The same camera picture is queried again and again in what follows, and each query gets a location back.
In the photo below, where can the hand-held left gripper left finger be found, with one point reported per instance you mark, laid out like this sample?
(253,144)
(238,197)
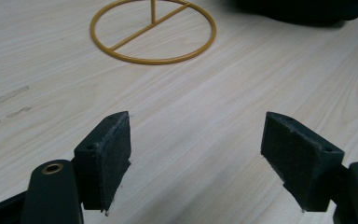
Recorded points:
(105,161)

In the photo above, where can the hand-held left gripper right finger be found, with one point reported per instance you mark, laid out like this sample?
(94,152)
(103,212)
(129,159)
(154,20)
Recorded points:
(301,161)

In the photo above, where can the dark cloth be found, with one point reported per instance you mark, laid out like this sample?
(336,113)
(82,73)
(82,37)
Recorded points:
(304,11)

